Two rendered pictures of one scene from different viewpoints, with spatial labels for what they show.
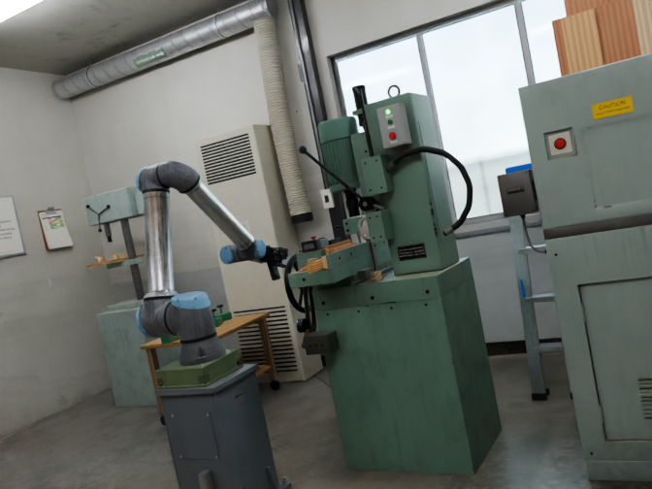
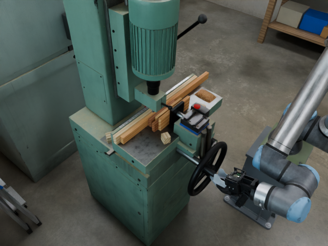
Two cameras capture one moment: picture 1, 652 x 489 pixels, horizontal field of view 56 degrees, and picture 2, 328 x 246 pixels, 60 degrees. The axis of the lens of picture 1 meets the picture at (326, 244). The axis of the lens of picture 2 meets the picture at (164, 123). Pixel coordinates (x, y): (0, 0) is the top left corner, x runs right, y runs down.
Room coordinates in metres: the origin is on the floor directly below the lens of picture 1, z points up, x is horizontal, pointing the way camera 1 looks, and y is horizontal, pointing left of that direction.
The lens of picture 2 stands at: (3.68, 0.04, 1.89)
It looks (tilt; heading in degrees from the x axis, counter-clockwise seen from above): 46 degrees down; 188
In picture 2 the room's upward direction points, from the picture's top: 3 degrees clockwise
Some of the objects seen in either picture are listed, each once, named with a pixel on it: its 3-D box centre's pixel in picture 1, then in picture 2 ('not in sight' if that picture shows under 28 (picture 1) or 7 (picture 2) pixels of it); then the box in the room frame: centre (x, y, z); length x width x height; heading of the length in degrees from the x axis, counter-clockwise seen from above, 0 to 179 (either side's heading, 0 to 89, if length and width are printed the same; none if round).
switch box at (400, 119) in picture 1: (394, 125); not in sight; (2.44, -0.36, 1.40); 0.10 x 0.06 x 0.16; 59
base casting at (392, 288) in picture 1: (393, 282); (135, 127); (2.66, -0.26, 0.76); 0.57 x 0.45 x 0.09; 59
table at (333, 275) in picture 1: (336, 267); (178, 126); (2.71, -0.02, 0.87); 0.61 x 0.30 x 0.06; 149
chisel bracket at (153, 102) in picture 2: (361, 226); (150, 97); (2.71, -0.17, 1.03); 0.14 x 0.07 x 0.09; 59
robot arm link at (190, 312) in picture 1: (191, 314); (297, 120); (2.48, 0.59, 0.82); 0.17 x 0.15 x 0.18; 60
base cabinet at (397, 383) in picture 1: (410, 372); (138, 170); (2.66, -0.26, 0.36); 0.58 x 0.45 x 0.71; 59
